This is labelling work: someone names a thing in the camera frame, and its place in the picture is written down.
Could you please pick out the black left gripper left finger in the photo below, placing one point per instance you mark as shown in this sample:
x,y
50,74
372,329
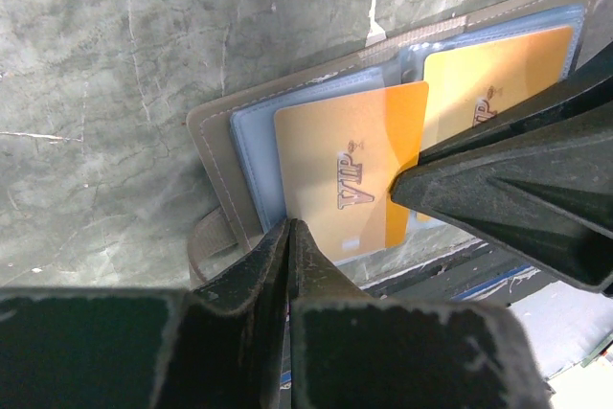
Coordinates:
x,y
218,346

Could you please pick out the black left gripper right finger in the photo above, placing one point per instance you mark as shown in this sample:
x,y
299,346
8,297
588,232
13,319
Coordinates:
x,y
351,350

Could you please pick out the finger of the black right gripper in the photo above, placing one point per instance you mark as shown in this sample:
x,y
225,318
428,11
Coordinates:
x,y
545,195
585,89

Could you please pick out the gold VIP card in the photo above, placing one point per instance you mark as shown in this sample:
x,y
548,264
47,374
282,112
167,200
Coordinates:
x,y
471,84
339,158

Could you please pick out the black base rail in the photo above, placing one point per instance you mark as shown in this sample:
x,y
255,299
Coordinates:
x,y
478,272

